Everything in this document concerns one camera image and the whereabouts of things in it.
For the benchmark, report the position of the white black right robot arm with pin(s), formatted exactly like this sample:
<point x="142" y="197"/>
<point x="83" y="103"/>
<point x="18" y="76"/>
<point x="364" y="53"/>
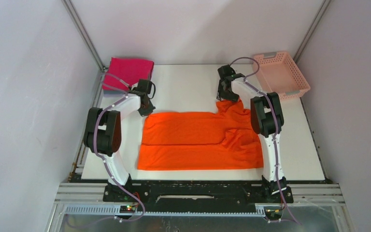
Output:
<point x="266" y="120"/>

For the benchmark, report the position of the pink plastic basket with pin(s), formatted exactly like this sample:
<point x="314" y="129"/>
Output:
<point x="279" y="73"/>

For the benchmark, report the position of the aluminium frame rail front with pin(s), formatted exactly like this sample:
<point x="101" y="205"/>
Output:
<point x="317" y="207"/>

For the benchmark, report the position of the aluminium corner post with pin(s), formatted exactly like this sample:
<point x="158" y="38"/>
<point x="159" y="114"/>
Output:
<point x="312" y="29"/>
<point x="76" y="19"/>

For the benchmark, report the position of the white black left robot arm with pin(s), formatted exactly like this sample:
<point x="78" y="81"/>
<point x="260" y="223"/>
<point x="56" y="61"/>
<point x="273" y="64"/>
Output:
<point x="103" y="131"/>

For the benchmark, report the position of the left aluminium corner post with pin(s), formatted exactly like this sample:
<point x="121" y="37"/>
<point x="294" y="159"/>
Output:
<point x="76" y="19"/>

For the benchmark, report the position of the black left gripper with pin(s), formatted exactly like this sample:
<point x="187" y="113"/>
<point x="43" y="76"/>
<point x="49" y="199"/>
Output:
<point x="149" y="110"/>

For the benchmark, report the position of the left controller board with leds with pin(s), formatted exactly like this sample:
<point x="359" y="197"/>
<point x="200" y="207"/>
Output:
<point x="127" y="209"/>

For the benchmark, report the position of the right controller board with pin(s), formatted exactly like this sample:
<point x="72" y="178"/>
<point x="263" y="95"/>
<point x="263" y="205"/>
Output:
<point x="273" y="214"/>

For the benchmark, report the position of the right aluminium corner post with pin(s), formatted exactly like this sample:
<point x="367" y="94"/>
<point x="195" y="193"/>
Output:
<point x="312" y="29"/>

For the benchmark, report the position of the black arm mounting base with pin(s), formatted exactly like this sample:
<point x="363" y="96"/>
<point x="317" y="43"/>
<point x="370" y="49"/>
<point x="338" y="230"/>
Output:
<point x="219" y="197"/>

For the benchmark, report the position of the orange t shirt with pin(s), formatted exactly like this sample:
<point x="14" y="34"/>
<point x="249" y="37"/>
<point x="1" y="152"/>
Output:
<point x="189" y="141"/>

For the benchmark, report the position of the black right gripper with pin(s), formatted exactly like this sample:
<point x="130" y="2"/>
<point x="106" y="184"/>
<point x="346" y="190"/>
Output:
<point x="234" y="97"/>

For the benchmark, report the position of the folded magenta t shirt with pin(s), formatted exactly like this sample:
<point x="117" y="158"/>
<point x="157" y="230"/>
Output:
<point x="129" y="70"/>

